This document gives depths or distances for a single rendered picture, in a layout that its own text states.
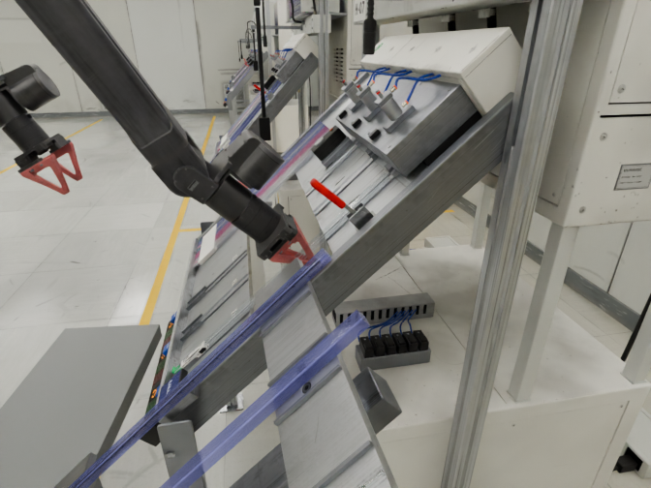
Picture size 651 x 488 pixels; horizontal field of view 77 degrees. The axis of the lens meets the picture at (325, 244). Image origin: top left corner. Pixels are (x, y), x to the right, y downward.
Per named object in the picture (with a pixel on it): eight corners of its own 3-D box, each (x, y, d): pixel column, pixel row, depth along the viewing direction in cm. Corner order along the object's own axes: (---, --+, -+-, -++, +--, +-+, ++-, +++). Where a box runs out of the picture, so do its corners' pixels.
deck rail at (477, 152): (188, 438, 67) (157, 422, 65) (190, 428, 69) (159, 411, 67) (540, 128, 56) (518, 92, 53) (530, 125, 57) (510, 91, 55)
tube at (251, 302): (178, 377, 73) (172, 374, 73) (178, 371, 74) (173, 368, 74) (390, 179, 65) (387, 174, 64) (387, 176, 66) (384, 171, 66)
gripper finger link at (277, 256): (322, 236, 72) (282, 205, 68) (330, 256, 66) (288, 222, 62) (296, 263, 74) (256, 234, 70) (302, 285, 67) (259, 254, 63)
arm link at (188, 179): (165, 158, 60) (168, 182, 53) (214, 97, 58) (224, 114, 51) (230, 201, 67) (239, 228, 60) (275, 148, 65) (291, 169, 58)
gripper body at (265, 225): (286, 208, 70) (252, 181, 66) (295, 232, 61) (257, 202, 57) (262, 235, 71) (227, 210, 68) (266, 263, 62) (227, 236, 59)
